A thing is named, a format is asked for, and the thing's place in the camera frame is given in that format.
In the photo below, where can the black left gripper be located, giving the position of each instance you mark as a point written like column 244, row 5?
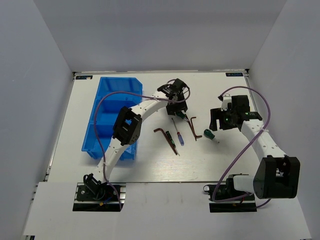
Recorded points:
column 182, row 106

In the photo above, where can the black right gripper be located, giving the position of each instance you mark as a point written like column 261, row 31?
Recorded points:
column 216, row 114

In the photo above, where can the green stubby screwdriver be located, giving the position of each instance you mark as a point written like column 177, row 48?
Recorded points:
column 208, row 134
column 181, row 115

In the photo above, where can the black green precision screwdriver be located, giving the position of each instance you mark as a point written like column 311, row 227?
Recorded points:
column 169, row 137

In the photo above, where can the brown hex key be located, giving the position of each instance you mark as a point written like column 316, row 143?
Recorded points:
column 168, row 140
column 189, row 120

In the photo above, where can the red blue precision screwdriver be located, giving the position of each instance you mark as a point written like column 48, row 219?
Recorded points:
column 180, row 138

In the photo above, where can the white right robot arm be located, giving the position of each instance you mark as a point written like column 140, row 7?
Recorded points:
column 277, row 175

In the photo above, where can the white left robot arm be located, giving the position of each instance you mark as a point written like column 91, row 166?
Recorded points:
column 127, row 129

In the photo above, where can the right corner label sticker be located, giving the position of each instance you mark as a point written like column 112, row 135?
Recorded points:
column 234, row 74

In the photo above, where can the corner label sticker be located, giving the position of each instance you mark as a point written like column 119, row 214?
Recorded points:
column 234, row 74
column 84, row 77

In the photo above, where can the blue plastic divided bin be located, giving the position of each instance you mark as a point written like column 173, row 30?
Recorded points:
column 108, row 111

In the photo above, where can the left corner label sticker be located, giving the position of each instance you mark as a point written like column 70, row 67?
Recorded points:
column 84, row 77

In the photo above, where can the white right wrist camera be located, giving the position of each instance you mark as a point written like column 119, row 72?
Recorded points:
column 226, row 102

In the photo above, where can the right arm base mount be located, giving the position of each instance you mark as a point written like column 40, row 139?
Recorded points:
column 228, row 200

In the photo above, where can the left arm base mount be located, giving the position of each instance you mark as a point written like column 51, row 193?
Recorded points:
column 86, row 201

